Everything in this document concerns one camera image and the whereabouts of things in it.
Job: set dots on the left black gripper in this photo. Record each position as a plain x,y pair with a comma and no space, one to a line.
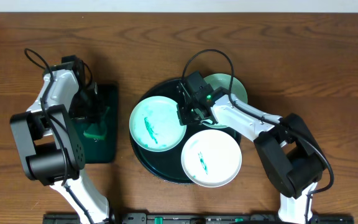
89,104

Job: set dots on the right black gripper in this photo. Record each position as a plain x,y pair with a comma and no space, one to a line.
183,117

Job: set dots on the green sponge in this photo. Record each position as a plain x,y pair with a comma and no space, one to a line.
97,128

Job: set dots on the green-stained plate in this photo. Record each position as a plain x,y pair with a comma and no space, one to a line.
154,124

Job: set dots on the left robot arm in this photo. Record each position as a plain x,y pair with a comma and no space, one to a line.
70,118

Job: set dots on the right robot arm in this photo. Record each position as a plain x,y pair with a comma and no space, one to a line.
290,156

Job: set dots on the black rectangular sponge tray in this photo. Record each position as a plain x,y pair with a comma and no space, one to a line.
102,151

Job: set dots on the top right stained plate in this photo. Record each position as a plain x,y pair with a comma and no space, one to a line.
223,80

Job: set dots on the front white stained plate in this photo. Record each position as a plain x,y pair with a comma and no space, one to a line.
211,158

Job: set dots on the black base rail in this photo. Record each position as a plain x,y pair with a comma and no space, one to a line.
142,218

